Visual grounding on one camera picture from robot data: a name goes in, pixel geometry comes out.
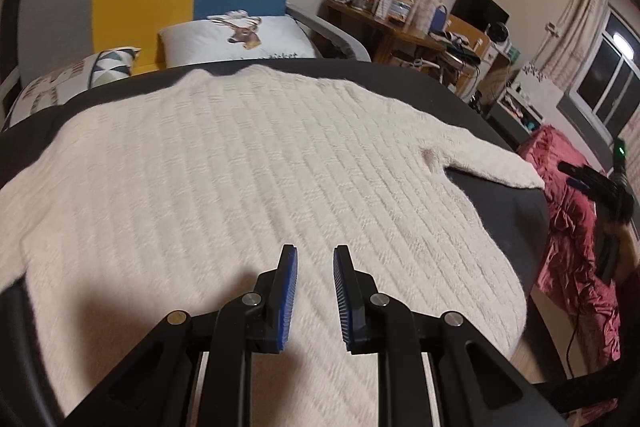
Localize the large clear jar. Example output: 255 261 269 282
389 0 415 22

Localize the white deer print pillow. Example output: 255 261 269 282
158 9 321 68

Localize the black floor cable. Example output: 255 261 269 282
567 287 601 378

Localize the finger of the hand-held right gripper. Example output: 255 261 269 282
566 178 607 208
557 161 608 190

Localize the person's right forearm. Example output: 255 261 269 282
614 227 640 360

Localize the white low cabinet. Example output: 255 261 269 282
487 64 571 142

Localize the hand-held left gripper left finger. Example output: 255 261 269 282
62 243 299 427

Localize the white knit sweater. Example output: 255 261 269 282
0 67 546 427

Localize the wooden desk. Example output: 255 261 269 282
325 0 446 68

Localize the wooden back chair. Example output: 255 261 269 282
442 14 493 102

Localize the large sliding window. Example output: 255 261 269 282
570 9 640 142

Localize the black flat television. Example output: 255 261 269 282
452 0 511 30

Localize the red quilt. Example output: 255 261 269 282
517 125 626 363

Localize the small white fan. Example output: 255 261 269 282
482 22 511 42

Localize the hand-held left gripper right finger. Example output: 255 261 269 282
332 244 571 427

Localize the geometric print pillow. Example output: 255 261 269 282
2 47 142 128

